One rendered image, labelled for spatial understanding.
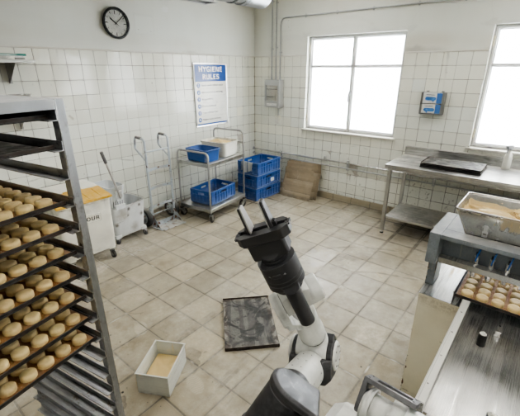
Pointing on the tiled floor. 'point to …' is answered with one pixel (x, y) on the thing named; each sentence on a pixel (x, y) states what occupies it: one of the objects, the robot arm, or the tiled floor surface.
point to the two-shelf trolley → (210, 180)
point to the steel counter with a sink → (404, 163)
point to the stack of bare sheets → (248, 323)
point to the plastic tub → (161, 368)
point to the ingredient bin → (93, 208)
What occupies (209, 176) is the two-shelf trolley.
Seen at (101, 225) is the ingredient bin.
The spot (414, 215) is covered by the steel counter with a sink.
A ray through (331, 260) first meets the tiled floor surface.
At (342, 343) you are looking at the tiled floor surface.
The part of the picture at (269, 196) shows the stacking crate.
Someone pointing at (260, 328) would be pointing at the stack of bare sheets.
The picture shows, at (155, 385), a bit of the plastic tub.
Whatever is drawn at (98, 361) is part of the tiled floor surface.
